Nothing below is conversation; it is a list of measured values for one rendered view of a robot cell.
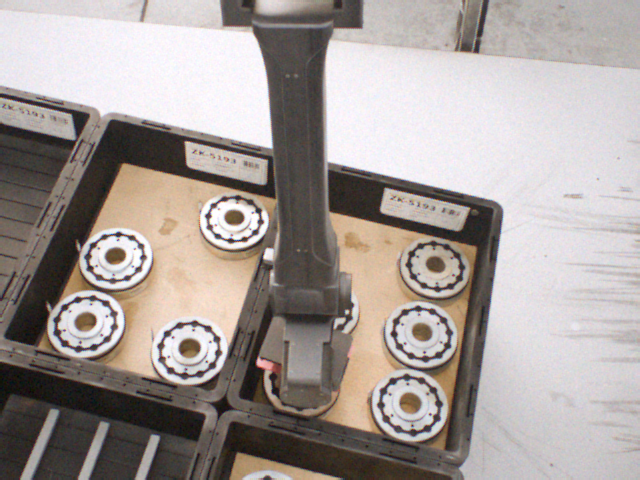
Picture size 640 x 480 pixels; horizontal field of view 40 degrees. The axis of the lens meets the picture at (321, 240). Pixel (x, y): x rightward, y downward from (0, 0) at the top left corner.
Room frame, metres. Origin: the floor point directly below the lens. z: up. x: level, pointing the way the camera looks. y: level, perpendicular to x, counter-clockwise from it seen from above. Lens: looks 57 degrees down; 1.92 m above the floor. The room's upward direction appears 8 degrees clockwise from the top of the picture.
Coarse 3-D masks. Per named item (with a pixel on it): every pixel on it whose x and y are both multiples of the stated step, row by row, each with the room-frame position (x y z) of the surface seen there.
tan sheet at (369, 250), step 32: (352, 224) 0.75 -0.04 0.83; (352, 256) 0.70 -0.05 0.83; (384, 256) 0.70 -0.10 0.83; (352, 288) 0.64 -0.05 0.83; (384, 288) 0.65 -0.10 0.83; (352, 352) 0.54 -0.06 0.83; (352, 384) 0.49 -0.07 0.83; (448, 384) 0.51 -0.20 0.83; (352, 416) 0.45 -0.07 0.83; (448, 416) 0.47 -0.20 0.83
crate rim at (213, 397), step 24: (120, 120) 0.81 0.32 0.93; (144, 120) 0.82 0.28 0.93; (96, 144) 0.76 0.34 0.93; (216, 144) 0.79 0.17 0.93; (240, 144) 0.80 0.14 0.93; (72, 192) 0.67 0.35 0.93; (48, 240) 0.59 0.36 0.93; (264, 240) 0.64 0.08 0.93; (264, 264) 0.60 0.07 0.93; (24, 288) 0.52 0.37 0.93; (240, 312) 0.52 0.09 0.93; (0, 336) 0.44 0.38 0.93; (240, 336) 0.49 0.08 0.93; (48, 360) 0.42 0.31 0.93; (72, 360) 0.43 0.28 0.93; (144, 384) 0.41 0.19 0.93; (168, 384) 0.41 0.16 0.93; (216, 408) 0.40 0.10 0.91
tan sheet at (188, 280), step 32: (128, 192) 0.75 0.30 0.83; (160, 192) 0.76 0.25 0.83; (192, 192) 0.77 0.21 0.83; (224, 192) 0.78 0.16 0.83; (96, 224) 0.69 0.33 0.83; (128, 224) 0.70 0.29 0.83; (160, 224) 0.70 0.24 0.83; (192, 224) 0.71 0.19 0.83; (160, 256) 0.65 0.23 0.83; (192, 256) 0.66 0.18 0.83; (256, 256) 0.67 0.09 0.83; (160, 288) 0.60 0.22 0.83; (192, 288) 0.60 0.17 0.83; (224, 288) 0.61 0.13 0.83; (128, 320) 0.54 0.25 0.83; (160, 320) 0.55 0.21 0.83; (224, 320) 0.56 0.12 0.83; (128, 352) 0.49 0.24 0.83; (192, 352) 0.51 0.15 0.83
